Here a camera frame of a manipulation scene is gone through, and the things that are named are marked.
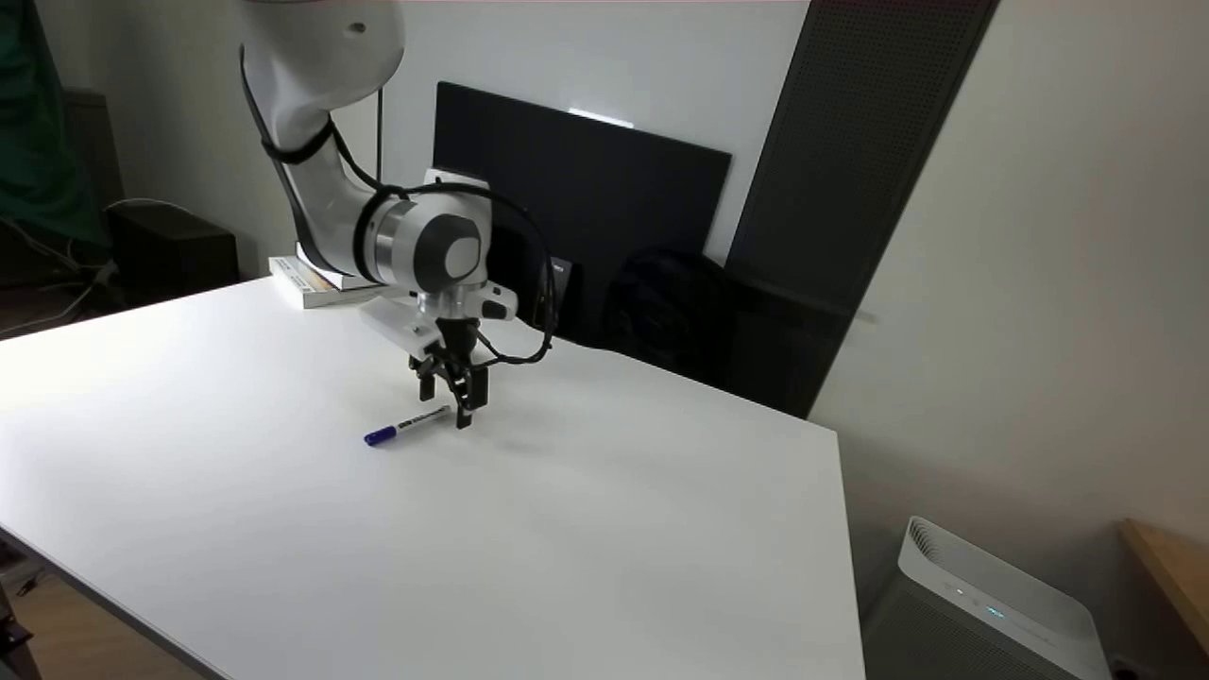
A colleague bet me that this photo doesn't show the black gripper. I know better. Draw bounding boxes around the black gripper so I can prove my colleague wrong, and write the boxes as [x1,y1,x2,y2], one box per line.
[409,295,489,428]

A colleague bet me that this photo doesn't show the blue capped white marker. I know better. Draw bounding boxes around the blue capped white marker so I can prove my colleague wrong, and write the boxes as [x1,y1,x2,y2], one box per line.
[361,404,455,444]

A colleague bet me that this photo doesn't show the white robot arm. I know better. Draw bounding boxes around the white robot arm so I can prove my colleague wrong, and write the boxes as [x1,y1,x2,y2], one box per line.
[239,0,504,428]

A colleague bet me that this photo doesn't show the black monitor screen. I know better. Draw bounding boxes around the black monitor screen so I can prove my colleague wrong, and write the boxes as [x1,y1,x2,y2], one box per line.
[432,82,728,335]

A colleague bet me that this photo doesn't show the black backpack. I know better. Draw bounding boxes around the black backpack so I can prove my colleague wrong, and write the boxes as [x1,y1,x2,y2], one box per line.
[599,249,826,414]

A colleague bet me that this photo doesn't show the white air purifier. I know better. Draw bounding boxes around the white air purifier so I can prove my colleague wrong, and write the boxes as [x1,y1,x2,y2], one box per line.
[864,518,1109,680]

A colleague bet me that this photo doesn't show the wooden side table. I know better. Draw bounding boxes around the wooden side table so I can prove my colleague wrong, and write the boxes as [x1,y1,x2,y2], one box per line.
[1122,521,1209,655]

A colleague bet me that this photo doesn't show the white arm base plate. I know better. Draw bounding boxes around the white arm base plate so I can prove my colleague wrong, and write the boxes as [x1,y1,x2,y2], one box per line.
[269,257,438,340]

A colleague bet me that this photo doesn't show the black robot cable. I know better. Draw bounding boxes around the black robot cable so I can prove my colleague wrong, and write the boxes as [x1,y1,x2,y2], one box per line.
[239,44,562,370]

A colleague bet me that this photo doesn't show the dark wall panel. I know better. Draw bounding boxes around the dark wall panel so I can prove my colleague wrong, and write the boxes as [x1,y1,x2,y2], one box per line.
[727,0,1002,414]

